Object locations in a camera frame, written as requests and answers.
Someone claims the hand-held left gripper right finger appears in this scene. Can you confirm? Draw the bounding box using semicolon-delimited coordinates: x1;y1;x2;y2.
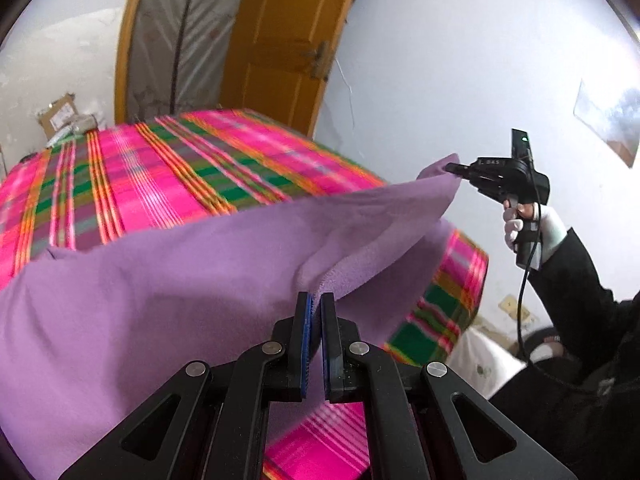
321;291;577;480

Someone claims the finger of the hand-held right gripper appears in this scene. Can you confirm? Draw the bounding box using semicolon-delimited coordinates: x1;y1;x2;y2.
443;162;482;189

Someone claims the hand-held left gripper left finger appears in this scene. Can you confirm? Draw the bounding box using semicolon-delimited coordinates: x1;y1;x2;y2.
60;290;312;480

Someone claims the purple fleece garment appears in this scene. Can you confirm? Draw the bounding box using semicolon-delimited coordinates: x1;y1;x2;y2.
0;154;462;480

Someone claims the person's right hand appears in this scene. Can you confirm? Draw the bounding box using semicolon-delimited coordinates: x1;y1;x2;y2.
502;202;567;262

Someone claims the white pillow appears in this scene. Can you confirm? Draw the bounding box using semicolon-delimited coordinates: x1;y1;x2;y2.
446;329;527;402

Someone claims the wooden door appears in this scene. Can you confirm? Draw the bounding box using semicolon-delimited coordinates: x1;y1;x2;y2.
219;0;369;139

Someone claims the pink plaid blanket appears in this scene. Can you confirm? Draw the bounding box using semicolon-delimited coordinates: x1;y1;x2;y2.
0;109;490;480

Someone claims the person's black clothing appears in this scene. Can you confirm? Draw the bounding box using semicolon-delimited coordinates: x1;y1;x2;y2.
487;290;640;480

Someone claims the clear plastic door curtain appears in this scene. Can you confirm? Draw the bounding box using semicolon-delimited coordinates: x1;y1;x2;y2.
125;0;254;122

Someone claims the labelled cardboard box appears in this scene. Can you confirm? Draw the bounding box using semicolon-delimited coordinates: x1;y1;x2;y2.
34;91;79;139

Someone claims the reflective wall sheet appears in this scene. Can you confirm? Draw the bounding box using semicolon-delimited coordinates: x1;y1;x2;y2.
572;78;640;169

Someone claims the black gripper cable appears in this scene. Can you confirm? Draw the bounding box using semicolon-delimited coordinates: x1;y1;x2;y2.
516;160;603;393

